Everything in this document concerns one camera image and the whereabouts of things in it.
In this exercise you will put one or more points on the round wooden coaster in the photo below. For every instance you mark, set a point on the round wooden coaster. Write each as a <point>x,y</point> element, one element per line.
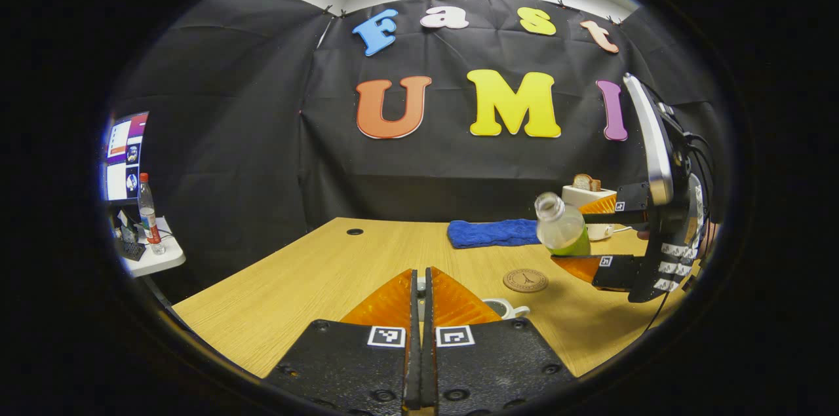
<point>526,280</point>

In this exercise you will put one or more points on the white teacup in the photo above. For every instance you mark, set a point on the white teacup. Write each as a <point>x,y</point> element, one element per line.
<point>501,308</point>

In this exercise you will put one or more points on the clear water bottle green label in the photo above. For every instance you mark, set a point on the clear water bottle green label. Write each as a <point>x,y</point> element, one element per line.
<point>560,229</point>

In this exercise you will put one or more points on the bread slice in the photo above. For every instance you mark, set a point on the bread slice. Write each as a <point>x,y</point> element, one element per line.
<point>585,183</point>

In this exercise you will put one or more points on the red-capped plastic bottle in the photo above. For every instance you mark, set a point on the red-capped plastic bottle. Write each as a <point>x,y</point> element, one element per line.
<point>147,213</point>

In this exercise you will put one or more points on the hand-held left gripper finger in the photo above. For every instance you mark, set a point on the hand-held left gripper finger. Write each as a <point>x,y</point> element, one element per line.
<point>413,377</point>
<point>429,377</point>

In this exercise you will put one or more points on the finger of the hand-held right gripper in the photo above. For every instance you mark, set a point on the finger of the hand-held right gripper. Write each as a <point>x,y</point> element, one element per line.
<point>629,206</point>
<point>623,272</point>

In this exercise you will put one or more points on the white toaster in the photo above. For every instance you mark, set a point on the white toaster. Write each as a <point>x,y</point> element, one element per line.
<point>577,196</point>

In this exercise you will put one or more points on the black keyboard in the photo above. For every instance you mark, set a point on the black keyboard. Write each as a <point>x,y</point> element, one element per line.
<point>132,250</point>

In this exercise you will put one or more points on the small white side table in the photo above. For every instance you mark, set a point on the small white side table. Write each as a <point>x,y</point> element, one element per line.
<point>164,259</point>

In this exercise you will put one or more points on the computer monitor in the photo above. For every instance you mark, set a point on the computer monitor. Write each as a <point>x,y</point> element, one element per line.
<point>124,154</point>

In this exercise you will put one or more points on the blue towel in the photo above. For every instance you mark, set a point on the blue towel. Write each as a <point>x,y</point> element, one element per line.
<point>491,233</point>

